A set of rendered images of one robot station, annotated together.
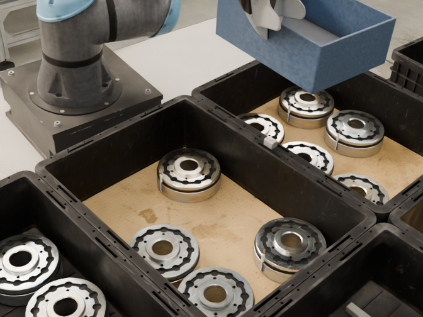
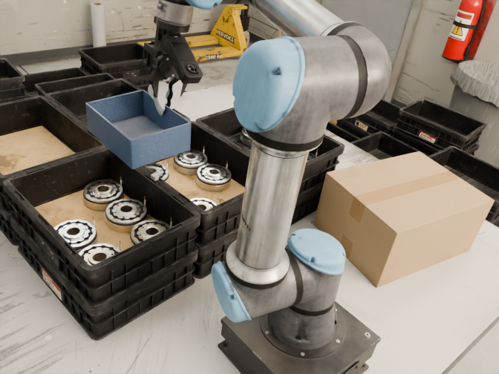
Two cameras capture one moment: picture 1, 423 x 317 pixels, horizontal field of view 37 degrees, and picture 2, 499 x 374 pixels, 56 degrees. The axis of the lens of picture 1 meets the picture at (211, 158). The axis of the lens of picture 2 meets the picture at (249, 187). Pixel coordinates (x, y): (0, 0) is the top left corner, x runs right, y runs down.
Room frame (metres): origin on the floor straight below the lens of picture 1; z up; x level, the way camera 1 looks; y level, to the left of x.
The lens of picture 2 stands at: (1.78, 0.06, 1.62)
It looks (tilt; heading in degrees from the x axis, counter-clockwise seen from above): 34 degrees down; 175
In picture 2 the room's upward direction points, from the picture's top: 8 degrees clockwise
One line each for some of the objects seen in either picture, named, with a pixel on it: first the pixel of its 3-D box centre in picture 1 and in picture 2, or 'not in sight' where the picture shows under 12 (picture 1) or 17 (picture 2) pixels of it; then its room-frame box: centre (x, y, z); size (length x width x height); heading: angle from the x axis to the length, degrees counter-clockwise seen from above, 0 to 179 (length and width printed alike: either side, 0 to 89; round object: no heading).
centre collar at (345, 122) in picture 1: (355, 124); (73, 231); (0.91, -0.25, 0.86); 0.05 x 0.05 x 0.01
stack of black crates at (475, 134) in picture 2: not in sight; (429, 152); (-0.60, 1.30, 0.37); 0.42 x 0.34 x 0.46; 39
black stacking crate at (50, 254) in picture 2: (328, 141); (102, 218); (0.86, -0.20, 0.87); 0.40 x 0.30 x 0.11; 45
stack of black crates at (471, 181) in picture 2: not in sight; (457, 211); (-0.03, 1.25, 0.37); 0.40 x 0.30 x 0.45; 39
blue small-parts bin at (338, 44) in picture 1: (301, 26); (138, 126); (0.81, -0.12, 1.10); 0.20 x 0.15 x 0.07; 41
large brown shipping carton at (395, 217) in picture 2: not in sight; (399, 213); (0.63, 0.64, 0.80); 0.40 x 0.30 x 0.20; 119
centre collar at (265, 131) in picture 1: (255, 128); (151, 231); (0.89, -0.07, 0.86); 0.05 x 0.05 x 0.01
